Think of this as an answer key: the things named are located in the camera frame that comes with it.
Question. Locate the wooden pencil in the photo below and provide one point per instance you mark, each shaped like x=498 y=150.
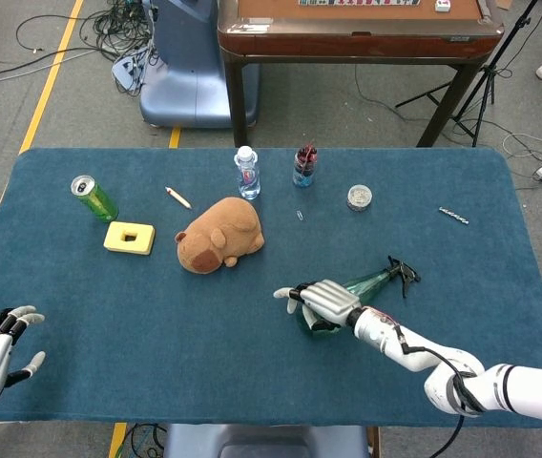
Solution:
x=178 y=197

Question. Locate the yellow sponge with hole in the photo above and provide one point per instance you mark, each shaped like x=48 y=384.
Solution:
x=116 y=238

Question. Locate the jar with dark contents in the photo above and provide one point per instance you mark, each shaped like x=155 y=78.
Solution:
x=303 y=174

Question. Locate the single white mahjong tile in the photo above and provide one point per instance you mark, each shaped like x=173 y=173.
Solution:
x=444 y=6

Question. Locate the blue table cloth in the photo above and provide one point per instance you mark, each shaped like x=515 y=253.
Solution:
x=204 y=334

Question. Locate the metal screw piece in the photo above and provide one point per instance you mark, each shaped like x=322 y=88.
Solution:
x=453 y=215

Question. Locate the brown mahjong table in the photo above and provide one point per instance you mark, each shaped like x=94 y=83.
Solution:
x=347 y=38

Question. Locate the grey-blue robot torso base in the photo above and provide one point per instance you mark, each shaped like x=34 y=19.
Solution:
x=261 y=441

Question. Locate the black tripod stand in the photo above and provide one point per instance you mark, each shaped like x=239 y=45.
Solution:
x=489 y=70

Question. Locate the green transparent spray bottle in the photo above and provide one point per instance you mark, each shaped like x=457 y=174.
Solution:
x=371 y=281

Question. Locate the green drink can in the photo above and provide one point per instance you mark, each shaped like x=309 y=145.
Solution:
x=99 y=202

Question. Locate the brown capybara plush toy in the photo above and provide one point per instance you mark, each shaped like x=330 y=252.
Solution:
x=228 y=224

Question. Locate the clear plastic water bottle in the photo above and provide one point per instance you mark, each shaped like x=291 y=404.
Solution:
x=248 y=176

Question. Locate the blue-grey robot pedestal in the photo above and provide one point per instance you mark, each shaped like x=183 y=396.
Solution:
x=185 y=86

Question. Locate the row of face-up mahjong tiles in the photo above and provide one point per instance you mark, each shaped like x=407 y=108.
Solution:
x=357 y=2

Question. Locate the metal paper clip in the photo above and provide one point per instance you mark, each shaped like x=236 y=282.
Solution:
x=300 y=215

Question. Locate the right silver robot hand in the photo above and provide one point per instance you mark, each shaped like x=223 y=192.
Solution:
x=330 y=298

